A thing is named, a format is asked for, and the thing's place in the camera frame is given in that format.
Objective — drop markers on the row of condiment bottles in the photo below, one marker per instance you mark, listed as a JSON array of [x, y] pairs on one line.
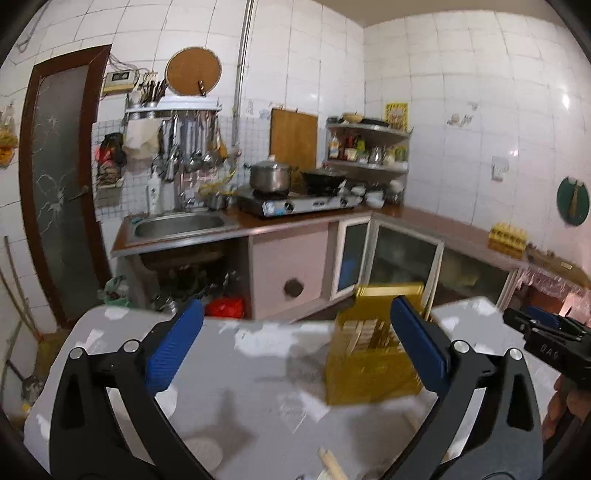
[[351, 152]]

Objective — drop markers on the pale single chopstick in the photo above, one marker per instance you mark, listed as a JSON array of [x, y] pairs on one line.
[[330, 461]]

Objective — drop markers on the white wall hook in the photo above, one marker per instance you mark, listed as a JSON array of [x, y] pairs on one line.
[[459, 120]]

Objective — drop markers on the metal wall rack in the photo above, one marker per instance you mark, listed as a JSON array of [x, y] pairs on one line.
[[171, 108]]

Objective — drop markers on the black shallow pan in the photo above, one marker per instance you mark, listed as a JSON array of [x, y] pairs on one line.
[[375, 122]]

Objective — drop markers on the pink lace cloth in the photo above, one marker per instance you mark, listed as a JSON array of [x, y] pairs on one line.
[[554, 284]]

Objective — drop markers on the beige bowl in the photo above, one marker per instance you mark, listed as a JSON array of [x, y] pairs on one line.
[[352, 118]]

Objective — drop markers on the kitchen counter cabinet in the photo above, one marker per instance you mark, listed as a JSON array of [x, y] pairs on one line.
[[286, 258]]

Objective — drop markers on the yellow wall poster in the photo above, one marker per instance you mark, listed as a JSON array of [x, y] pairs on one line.
[[397, 115]]

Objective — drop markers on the steel cooking pot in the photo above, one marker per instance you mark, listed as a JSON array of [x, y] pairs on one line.
[[270, 177]]

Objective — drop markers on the bunch of wooden chopsticks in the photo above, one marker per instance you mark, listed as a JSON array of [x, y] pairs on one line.
[[364, 332]]

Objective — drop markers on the white wall socket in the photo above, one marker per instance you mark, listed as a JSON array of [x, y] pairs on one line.
[[499, 168]]

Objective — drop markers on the yellow egg tray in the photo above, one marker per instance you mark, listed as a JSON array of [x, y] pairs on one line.
[[508, 237]]

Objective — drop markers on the black wok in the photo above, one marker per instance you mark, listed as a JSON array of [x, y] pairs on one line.
[[323, 180]]

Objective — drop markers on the green round wall plaque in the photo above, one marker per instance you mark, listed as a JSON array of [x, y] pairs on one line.
[[565, 203]]

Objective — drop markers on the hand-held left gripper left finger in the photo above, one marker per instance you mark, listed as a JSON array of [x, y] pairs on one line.
[[173, 341]]

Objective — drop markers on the person's right hand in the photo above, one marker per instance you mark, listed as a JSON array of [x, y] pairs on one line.
[[554, 410]]

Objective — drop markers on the round wooden board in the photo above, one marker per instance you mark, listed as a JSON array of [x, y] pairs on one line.
[[191, 69]]

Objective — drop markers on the green plastic bag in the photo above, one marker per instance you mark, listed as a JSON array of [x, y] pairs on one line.
[[115, 293]]

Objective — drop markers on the small yellow wall device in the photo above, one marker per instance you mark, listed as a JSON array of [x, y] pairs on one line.
[[117, 82]]

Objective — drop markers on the grey printed tablecloth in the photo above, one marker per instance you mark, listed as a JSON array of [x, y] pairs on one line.
[[277, 369]]

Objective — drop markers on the hanging yellow ornament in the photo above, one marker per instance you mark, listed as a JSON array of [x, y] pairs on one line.
[[7, 138]]

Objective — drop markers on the wooden cutting board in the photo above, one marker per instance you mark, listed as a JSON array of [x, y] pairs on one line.
[[294, 138]]

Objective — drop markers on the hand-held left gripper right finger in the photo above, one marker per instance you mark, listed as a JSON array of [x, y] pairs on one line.
[[420, 341]]

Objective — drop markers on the steel sink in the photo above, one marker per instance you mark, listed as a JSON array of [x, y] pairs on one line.
[[180, 226]]

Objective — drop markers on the corner wall shelf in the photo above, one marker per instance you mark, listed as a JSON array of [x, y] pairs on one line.
[[369, 168]]

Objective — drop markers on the red plastic bag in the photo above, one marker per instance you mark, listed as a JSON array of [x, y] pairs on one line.
[[226, 308]]

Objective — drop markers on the long wooden box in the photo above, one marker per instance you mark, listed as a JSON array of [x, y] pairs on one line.
[[554, 261]]

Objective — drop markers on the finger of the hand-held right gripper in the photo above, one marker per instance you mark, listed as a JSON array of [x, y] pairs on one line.
[[517, 319]]

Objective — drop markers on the group of white bowls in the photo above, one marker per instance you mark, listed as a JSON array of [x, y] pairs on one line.
[[374, 198]]

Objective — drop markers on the yellow plastic utensil holder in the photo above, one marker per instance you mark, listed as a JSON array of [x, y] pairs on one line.
[[364, 374]]

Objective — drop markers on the grey wall pipe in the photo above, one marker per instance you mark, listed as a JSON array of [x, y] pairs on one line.
[[240, 92]]

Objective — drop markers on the hanging beige cloth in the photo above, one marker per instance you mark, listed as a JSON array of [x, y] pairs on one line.
[[138, 138]]

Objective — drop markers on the chrome faucet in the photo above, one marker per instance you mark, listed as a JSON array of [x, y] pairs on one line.
[[184, 198]]

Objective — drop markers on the steel gas stove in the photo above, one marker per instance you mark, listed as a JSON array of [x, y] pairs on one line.
[[295, 205]]

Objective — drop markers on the row of hanging ladles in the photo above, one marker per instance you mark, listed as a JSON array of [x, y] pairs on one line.
[[194, 147]]

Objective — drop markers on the brown frosted glass door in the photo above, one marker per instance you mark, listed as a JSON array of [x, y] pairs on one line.
[[60, 184]]

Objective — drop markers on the small metal cup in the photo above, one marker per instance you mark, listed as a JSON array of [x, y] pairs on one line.
[[216, 201]]

